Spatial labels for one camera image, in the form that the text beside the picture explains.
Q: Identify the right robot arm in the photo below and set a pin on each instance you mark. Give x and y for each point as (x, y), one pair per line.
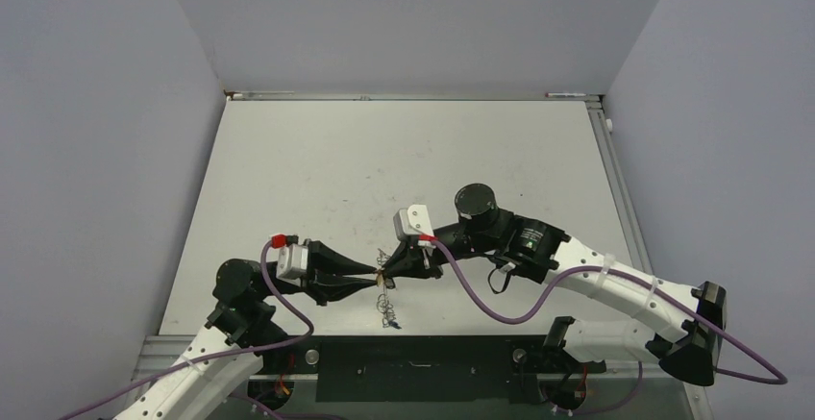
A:
(676, 326)

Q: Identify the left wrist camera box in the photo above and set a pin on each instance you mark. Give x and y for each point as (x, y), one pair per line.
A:
(293, 258)

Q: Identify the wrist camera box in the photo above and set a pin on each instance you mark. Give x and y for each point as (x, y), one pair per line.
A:
(413, 224)
(293, 258)

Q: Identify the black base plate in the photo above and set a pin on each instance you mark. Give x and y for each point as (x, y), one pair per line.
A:
(411, 384)

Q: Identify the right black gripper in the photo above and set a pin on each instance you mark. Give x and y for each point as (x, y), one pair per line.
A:
(412, 259)

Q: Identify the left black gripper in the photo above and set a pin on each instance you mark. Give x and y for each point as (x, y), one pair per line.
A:
(325, 268)

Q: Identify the aluminium frame rail front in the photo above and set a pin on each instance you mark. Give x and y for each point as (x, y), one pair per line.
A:
(514, 354)

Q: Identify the aluminium frame rail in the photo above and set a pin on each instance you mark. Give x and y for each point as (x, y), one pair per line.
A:
(514, 354)
(447, 96)
(602, 128)

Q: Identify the aluminium frame rail back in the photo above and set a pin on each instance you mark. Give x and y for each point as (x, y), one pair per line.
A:
(447, 96)

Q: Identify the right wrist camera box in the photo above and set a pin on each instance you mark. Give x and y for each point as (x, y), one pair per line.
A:
(413, 224)

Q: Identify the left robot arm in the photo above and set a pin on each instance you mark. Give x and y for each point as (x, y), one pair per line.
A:
(252, 322)

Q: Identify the red white marker pen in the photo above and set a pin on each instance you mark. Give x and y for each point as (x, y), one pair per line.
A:
(565, 95)

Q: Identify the aluminium frame rail right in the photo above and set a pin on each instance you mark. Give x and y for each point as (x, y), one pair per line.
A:
(602, 128)

